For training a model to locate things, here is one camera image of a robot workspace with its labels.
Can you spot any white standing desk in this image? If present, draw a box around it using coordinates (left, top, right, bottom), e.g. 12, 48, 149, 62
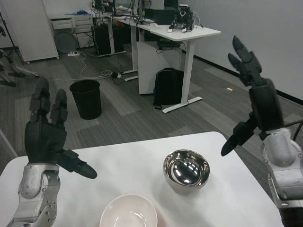
104, 14, 222, 114

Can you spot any small robot device on desk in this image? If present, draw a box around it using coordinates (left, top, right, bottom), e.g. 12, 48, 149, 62
168, 4, 204, 34

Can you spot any white rolling whiteboard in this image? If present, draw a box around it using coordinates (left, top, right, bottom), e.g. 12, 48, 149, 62
0, 0, 60, 64

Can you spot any humanoid robot on stand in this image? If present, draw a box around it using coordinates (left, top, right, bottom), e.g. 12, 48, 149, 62
0, 14, 40, 87

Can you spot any white ceramic bowl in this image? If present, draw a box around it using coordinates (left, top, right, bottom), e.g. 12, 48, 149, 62
99, 193, 159, 227

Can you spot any black computer tower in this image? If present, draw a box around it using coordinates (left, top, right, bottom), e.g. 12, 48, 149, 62
91, 24, 112, 57

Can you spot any white floor cable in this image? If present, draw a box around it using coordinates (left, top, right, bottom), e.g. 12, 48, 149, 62
47, 53, 124, 82

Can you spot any black box on desk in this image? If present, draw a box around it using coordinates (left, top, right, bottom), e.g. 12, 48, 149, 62
143, 8, 176, 25

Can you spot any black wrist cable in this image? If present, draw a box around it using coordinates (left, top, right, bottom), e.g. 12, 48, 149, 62
283, 118, 303, 142

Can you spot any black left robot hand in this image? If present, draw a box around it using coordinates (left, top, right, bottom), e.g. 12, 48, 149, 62
25, 77, 98, 179

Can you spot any grey round disc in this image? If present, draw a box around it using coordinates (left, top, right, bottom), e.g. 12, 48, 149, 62
53, 31, 78, 55

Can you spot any black plastic waste bin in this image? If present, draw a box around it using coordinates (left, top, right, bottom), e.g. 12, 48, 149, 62
69, 79, 103, 120

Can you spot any white drawer cabinet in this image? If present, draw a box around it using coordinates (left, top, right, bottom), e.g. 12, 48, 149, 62
51, 14, 93, 49

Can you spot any black backpack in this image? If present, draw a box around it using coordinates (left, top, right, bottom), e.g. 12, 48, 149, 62
153, 68, 185, 110

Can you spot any shiny metal bowl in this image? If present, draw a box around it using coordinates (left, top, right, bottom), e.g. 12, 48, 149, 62
162, 149, 211, 195

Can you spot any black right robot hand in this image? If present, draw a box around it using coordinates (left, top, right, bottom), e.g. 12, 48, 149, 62
220, 35, 285, 157

